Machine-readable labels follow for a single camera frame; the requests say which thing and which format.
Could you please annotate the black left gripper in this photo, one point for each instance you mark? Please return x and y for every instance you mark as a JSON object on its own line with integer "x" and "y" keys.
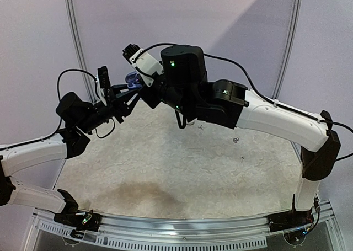
{"x": 118, "y": 105}

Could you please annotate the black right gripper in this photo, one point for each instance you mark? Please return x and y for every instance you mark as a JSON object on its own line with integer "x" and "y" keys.
{"x": 149, "y": 95}

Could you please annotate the blue earbud charging case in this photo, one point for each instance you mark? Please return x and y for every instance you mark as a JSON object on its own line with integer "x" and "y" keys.
{"x": 134, "y": 80}

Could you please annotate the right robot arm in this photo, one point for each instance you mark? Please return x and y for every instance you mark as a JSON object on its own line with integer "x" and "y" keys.
{"x": 179, "y": 79}

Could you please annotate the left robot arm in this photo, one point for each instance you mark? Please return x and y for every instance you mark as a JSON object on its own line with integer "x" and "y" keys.
{"x": 80, "y": 118}

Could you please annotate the white round case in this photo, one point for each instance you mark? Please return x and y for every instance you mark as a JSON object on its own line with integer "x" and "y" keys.
{"x": 190, "y": 123}

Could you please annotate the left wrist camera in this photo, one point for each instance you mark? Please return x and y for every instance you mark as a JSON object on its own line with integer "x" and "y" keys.
{"x": 102, "y": 85}

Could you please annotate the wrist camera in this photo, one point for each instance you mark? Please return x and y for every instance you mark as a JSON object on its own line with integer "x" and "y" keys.
{"x": 102, "y": 85}
{"x": 144, "y": 63}

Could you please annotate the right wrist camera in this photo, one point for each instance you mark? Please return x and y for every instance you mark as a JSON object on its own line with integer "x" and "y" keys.
{"x": 144, "y": 63}

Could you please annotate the left aluminium corner post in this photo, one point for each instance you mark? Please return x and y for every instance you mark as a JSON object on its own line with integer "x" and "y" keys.
{"x": 73, "y": 26}

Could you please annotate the aluminium corner post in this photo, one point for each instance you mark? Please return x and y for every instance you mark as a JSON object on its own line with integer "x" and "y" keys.
{"x": 73, "y": 26}
{"x": 294, "y": 16}

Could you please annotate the right aluminium corner post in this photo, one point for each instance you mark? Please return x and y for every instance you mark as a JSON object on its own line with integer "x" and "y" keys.
{"x": 294, "y": 16}

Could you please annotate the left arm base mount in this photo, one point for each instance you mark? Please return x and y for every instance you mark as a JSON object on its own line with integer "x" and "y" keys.
{"x": 80, "y": 220}

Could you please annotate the aluminium front rail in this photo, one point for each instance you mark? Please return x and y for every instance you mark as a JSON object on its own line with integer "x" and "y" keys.
{"x": 137, "y": 233}

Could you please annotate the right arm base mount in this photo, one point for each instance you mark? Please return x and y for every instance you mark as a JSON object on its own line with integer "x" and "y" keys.
{"x": 289, "y": 219}

